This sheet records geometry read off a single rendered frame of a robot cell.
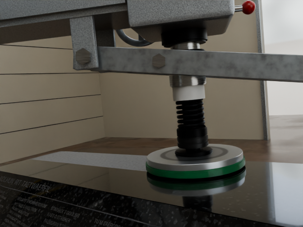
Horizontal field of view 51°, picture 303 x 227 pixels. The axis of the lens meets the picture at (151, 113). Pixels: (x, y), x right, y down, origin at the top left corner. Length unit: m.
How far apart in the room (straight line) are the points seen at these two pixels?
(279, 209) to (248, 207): 0.04
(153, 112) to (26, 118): 2.42
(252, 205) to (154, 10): 0.38
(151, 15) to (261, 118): 5.05
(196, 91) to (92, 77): 6.67
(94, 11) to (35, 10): 0.12
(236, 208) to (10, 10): 0.57
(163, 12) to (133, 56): 0.11
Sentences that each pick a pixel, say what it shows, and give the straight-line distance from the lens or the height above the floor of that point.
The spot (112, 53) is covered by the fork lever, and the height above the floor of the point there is 1.09.
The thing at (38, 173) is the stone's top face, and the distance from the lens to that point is 0.86.
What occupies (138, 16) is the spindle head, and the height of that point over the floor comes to 1.14.
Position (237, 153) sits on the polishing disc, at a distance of 0.70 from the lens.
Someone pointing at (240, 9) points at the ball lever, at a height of 1.17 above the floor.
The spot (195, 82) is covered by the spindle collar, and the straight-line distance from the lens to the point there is 0.68.
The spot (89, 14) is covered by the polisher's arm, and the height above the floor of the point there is 1.16.
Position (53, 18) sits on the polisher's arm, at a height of 1.17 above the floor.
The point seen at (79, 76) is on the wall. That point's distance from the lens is 7.05.
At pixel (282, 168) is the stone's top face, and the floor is 0.82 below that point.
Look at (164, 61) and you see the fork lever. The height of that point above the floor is 1.06.
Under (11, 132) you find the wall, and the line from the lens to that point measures 6.04.
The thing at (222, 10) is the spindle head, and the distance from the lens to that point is 0.62.
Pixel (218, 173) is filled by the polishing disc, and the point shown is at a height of 0.83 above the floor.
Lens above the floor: 1.01
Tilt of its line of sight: 4 degrees down
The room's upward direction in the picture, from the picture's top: 5 degrees counter-clockwise
